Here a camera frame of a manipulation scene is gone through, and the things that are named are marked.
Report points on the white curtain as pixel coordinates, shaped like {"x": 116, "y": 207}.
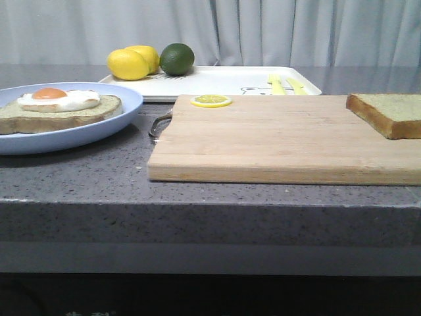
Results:
{"x": 243, "y": 33}

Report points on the yellow plastic fork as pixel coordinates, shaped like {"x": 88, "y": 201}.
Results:
{"x": 276, "y": 85}

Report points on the yellow plastic knife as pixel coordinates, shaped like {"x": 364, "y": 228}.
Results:
{"x": 297, "y": 86}

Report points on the yellow lemon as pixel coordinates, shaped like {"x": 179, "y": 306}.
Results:
{"x": 150, "y": 54}
{"x": 126, "y": 64}

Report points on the front yellow lemon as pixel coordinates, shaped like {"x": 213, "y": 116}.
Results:
{"x": 126, "y": 64}

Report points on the rear yellow lemon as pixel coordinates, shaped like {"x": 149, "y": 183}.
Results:
{"x": 150, "y": 54}

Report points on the wooden cutting board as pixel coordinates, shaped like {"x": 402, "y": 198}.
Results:
{"x": 310, "y": 139}

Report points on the fried egg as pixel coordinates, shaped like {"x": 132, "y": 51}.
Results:
{"x": 54, "y": 100}

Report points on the white bear tray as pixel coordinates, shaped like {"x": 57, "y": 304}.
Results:
{"x": 223, "y": 80}

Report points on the bread slice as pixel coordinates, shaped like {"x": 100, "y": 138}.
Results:
{"x": 15, "y": 119}
{"x": 394, "y": 115}

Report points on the blue round plate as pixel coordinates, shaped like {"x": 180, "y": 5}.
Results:
{"x": 23, "y": 144}

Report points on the green lime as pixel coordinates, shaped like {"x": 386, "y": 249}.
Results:
{"x": 177, "y": 59}

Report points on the lemon slice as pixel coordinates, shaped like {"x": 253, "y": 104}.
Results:
{"x": 211, "y": 101}

